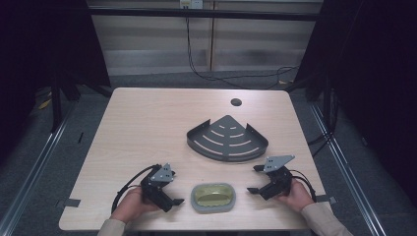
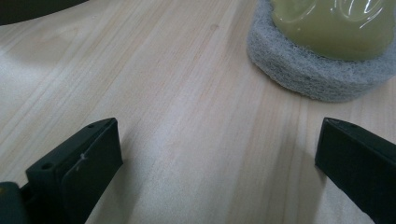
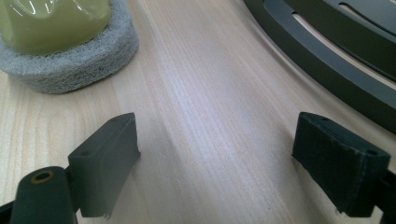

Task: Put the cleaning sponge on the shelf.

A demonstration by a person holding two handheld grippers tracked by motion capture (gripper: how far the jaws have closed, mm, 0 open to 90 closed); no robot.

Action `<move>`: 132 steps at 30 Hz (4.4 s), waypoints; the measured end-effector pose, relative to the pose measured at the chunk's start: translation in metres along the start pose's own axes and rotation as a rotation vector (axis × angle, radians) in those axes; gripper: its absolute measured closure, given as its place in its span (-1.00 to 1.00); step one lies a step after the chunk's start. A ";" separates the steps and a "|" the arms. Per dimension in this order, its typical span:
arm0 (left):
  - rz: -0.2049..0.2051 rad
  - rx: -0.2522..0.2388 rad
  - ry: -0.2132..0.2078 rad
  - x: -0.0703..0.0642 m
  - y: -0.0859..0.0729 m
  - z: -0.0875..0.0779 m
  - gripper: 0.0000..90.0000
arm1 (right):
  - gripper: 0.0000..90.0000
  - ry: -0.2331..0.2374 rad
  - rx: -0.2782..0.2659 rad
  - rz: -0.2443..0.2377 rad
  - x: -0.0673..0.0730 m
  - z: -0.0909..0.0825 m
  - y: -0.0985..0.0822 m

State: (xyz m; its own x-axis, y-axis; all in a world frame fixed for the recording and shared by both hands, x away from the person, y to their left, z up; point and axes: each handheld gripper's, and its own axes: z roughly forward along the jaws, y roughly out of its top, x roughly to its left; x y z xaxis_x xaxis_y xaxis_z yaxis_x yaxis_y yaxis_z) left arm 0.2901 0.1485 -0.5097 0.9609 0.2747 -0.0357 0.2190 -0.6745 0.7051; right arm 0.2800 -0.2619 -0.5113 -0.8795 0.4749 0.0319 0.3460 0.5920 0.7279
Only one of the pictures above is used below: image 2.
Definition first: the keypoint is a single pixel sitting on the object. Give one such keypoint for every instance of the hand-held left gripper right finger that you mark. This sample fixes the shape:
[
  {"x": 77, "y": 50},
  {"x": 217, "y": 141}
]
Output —
[{"x": 361, "y": 165}]

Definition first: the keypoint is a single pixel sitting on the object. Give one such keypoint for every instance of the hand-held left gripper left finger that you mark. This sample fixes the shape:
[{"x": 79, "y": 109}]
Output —
[{"x": 77, "y": 174}]

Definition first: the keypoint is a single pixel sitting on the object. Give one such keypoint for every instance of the grey scouring pad brush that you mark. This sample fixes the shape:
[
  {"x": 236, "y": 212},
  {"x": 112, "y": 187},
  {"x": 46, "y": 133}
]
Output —
[{"x": 311, "y": 68}]

